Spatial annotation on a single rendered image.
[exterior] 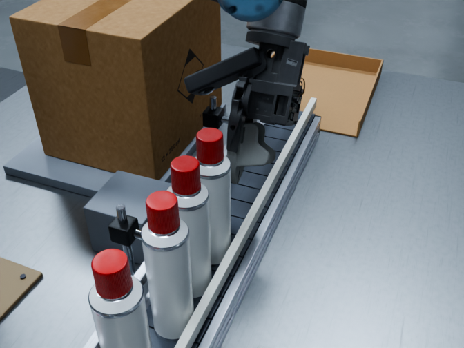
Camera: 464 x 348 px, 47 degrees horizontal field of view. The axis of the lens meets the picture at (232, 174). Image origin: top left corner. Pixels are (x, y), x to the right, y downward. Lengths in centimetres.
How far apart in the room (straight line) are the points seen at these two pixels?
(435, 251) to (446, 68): 263
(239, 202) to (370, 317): 26
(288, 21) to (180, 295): 37
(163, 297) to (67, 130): 46
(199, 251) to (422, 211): 45
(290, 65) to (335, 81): 60
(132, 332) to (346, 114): 79
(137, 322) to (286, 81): 38
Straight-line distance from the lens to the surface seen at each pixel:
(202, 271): 69
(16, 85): 139
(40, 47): 94
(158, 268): 59
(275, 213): 85
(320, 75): 134
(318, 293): 80
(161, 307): 64
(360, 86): 131
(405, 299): 83
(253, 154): 74
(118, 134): 93
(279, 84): 72
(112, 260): 50
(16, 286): 85
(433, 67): 346
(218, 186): 66
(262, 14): 59
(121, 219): 70
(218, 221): 70
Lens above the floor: 144
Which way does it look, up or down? 38 degrees down
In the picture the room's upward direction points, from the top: straight up
